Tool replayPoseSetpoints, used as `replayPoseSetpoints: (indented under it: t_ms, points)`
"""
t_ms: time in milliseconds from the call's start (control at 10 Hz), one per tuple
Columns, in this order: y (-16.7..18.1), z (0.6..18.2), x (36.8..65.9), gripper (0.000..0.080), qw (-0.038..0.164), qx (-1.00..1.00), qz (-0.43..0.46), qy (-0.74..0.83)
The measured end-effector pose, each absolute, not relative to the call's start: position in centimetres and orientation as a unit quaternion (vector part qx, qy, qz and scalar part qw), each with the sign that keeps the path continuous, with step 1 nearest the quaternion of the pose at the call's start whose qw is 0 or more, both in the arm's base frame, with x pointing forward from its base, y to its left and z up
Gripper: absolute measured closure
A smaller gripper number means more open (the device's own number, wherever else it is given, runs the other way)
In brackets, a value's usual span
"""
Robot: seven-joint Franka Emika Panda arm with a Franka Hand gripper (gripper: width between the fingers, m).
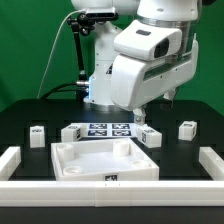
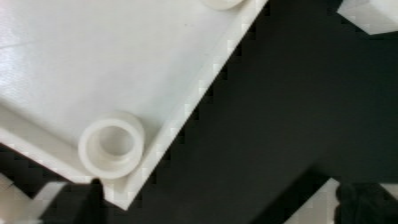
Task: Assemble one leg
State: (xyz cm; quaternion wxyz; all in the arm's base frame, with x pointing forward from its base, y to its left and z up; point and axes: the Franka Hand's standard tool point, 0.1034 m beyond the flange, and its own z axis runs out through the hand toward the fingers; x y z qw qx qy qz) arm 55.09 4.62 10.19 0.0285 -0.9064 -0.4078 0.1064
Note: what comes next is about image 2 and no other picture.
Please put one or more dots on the white square tabletop panel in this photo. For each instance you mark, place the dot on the white square tabletop panel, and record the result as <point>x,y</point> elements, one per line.
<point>106,56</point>

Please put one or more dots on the white table leg with tag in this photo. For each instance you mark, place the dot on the white table leg with tag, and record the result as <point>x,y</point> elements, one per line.
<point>372,14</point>

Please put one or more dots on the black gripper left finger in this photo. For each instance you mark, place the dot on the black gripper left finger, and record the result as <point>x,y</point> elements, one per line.
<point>68,204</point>

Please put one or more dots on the white U-shaped fence wall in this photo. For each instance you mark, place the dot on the white U-shaped fence wall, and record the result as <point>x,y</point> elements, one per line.
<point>315,212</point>

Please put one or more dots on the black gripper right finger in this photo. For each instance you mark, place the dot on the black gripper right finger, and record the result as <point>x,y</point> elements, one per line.
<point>367,204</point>

